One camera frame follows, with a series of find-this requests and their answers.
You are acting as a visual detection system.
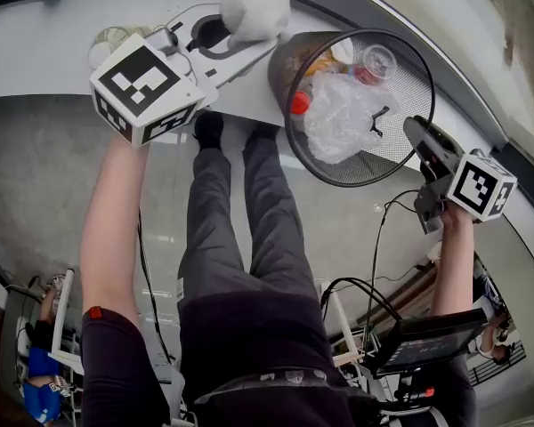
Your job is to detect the white metal rack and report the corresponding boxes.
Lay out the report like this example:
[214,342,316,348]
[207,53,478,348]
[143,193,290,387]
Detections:
[47,268,85,373]

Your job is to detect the yellow liquid plastic bottle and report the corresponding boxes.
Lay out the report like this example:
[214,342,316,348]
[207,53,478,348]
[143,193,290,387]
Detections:
[88,24,155,68]

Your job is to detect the grey patterned strap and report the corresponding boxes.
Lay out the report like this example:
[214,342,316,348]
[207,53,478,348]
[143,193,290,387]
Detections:
[193,369,335,404]

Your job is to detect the black mesh waste basket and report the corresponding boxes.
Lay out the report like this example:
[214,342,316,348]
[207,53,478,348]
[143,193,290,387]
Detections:
[266,28,436,189]

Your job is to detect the white stand frame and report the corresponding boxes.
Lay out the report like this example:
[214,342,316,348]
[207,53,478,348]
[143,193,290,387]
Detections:
[320,280,384,377]

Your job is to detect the person's right black shoe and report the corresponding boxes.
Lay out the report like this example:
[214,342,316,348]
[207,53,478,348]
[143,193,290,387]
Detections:
[247,122,281,141]

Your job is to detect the white window sill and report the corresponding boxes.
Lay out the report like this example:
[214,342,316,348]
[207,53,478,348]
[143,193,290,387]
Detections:
[0,0,517,239]

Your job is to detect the person's left black shoe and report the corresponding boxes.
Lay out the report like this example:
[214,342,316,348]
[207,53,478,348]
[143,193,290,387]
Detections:
[193,111,225,150]

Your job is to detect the person's grey trousers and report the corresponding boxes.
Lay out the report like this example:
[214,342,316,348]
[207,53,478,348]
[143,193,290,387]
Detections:
[177,122,320,324]

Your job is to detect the yellow snack wrapper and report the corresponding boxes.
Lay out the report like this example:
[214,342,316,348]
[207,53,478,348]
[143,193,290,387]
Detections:
[309,51,339,77]

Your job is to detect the red bottle cap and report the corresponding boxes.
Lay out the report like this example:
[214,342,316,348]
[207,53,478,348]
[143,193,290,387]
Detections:
[291,91,312,115]

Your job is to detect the person's black shoe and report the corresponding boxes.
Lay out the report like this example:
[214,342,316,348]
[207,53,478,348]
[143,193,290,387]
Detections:
[193,111,225,150]
[247,122,281,141]

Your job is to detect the person's dark shirt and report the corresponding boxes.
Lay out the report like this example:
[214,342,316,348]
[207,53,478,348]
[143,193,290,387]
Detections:
[80,291,480,427]

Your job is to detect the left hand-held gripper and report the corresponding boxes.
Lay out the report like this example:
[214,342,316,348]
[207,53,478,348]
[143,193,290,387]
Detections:
[88,3,279,149]

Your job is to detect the black floor grille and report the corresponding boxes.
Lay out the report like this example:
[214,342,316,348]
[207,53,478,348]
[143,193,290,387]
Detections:
[469,340,529,386]

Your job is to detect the person's left forearm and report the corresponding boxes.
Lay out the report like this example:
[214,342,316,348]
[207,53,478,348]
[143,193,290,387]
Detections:
[79,138,150,328]

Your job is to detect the black monitor screen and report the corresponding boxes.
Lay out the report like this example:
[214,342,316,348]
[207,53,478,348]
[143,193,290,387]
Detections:
[376,308,489,375]

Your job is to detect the thin black cable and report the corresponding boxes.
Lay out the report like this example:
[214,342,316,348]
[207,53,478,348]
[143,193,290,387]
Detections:
[136,209,177,367]
[368,188,424,328]

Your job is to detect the white cloth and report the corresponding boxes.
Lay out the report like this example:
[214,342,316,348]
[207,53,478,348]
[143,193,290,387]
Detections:
[221,0,293,51]

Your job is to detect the black monitor mount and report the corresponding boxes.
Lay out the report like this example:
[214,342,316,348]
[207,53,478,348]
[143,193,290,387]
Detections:
[373,371,441,417]

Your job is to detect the clear plastic cup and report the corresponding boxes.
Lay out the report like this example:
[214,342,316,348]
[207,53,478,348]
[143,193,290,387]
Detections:
[362,44,398,82]

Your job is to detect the thick black cable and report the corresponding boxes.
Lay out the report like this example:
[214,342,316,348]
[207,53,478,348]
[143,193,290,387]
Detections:
[320,277,401,322]

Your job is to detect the black plastic clip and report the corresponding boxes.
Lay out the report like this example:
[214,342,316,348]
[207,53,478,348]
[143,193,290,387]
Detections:
[368,106,391,138]

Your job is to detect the person's right forearm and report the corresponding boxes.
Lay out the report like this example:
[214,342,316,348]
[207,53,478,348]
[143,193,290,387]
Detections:
[429,205,475,318]

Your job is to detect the clear plastic bag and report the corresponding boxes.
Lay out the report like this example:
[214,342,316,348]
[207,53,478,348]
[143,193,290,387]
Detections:
[302,71,400,164]

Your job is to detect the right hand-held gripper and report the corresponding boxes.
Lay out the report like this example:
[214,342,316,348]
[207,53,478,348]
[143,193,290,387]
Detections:
[402,116,519,235]

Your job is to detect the brown wooden board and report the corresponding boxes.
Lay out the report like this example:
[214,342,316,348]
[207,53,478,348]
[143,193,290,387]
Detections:
[328,264,441,342]

